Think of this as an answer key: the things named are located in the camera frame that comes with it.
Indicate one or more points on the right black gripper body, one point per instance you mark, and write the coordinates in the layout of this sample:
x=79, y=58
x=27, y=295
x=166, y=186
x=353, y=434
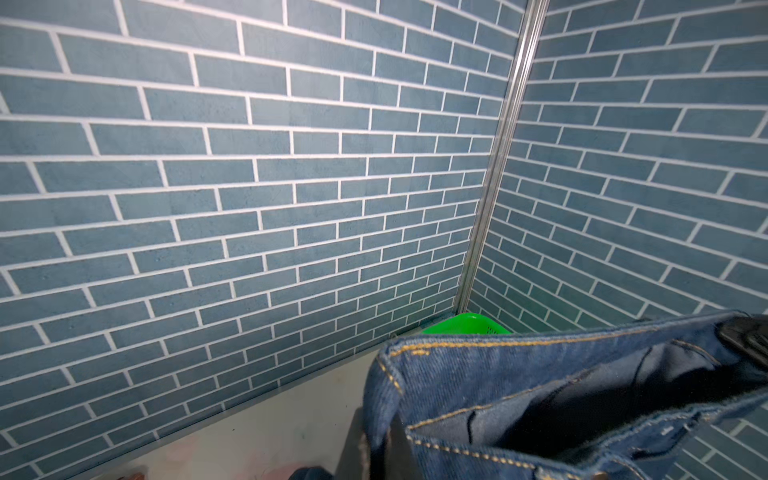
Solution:
x=747, y=335

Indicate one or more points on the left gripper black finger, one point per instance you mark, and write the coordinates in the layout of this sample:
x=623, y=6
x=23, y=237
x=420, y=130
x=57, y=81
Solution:
x=354, y=460

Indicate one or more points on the green plastic basket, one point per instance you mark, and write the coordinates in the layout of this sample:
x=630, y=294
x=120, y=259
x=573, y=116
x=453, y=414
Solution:
x=467, y=324

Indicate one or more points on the dark blue denim skirt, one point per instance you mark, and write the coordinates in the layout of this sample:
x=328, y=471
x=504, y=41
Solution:
x=616, y=403

